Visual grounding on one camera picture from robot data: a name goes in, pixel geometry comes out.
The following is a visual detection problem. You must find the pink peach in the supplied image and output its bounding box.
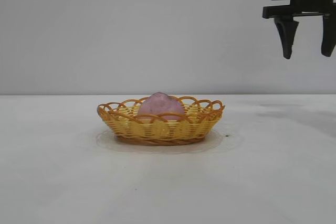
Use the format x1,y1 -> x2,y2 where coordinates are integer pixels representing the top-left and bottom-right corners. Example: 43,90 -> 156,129
136,91 -> 183,123

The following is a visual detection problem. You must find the yellow woven wicker basket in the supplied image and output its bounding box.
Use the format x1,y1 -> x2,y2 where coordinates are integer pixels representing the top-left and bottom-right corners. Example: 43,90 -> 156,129
97,95 -> 226,147

